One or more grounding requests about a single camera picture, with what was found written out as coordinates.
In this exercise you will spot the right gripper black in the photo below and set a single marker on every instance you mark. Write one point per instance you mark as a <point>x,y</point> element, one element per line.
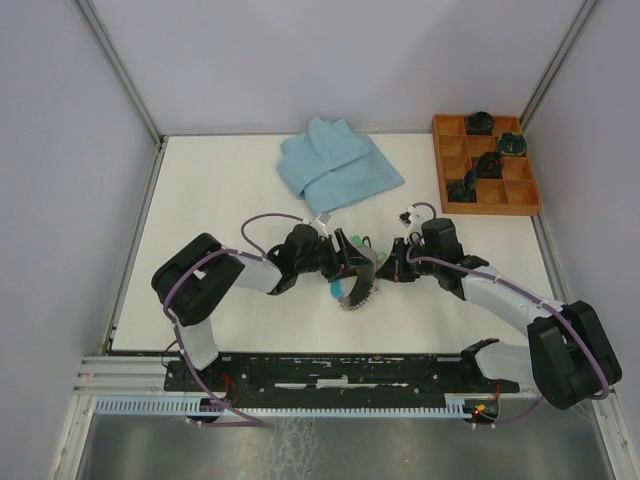
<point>393,268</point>

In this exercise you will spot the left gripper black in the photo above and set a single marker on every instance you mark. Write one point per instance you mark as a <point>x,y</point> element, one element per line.
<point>337,270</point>

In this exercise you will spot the metal key organizer plate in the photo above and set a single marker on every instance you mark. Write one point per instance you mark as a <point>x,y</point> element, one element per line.
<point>351,293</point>

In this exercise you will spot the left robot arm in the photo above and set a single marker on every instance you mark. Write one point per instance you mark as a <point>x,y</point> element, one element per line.
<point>192,283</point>

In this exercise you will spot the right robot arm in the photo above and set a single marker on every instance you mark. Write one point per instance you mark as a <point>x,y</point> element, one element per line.
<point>567,358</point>

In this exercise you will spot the light blue cloth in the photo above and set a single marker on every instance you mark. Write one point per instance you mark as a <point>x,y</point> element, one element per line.
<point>331,167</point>

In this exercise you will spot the wooden compartment tray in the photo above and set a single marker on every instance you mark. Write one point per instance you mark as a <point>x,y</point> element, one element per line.
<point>483,165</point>

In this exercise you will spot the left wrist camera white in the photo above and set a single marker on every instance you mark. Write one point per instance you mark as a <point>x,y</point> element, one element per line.
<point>319,223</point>

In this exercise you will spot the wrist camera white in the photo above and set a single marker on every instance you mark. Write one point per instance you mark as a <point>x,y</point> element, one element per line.
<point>412,220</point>
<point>319,223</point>

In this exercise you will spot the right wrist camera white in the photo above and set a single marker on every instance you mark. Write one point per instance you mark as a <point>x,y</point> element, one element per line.
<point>412,220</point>

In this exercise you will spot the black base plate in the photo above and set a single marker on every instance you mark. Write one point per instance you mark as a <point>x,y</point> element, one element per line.
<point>331,381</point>

